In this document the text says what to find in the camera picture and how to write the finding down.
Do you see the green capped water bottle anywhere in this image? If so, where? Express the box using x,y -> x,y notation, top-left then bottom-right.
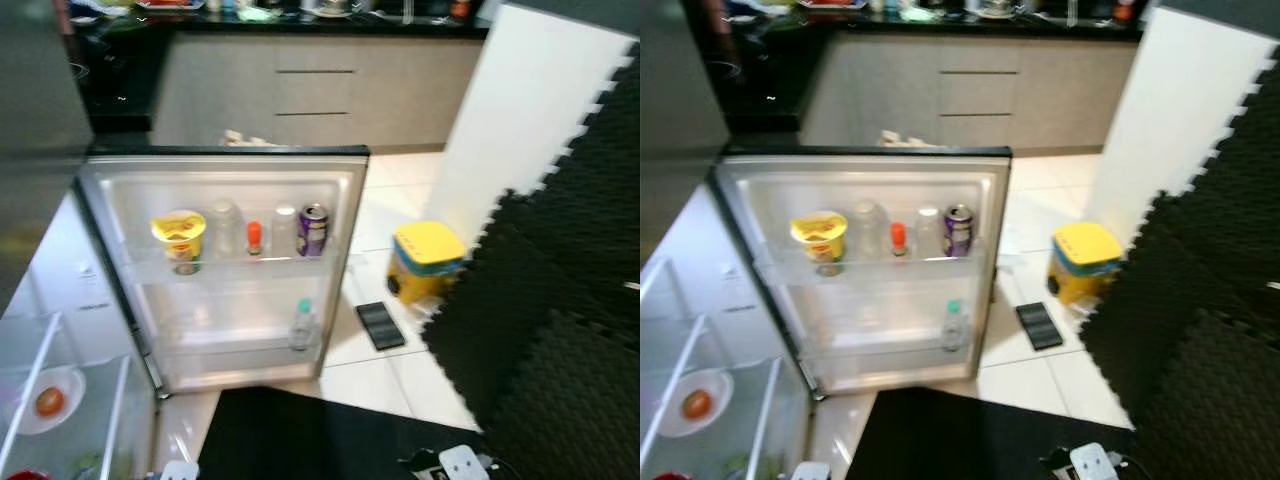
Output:
289,298 -> 318,353
940,299 -> 968,353

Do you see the clear jar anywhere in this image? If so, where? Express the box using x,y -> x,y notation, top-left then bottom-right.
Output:
207,200 -> 246,259
848,200 -> 889,259

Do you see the purple drink can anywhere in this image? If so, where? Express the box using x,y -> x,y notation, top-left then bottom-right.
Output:
297,203 -> 330,259
943,204 -> 976,259

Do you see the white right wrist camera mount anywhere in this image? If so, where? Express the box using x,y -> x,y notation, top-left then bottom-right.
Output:
437,445 -> 491,480
1070,443 -> 1121,480

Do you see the grey steel fridge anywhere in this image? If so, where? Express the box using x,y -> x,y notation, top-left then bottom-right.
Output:
0,0 -> 371,480
640,0 -> 1013,480

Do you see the yellow cup noodle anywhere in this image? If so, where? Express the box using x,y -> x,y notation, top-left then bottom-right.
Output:
789,211 -> 849,278
150,210 -> 208,276

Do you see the black flat ribbed tile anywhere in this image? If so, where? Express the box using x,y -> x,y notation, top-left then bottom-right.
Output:
1015,302 -> 1065,352
356,300 -> 407,352

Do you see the white plate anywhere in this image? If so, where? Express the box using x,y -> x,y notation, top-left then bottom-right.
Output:
657,368 -> 734,438
15,365 -> 88,436

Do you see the grey fridge lower door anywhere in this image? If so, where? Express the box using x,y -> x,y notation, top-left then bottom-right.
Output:
75,145 -> 371,397
712,145 -> 1013,402

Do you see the clear white capped bottle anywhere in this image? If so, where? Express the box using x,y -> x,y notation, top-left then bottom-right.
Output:
915,206 -> 944,259
270,205 -> 301,259

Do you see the black floor mat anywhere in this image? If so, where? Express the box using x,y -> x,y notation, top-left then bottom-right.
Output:
845,388 -> 1141,480
195,385 -> 501,480

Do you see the grey kitchen cabinet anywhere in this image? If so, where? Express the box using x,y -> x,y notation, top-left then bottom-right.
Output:
150,30 -> 486,156
800,35 -> 1146,156

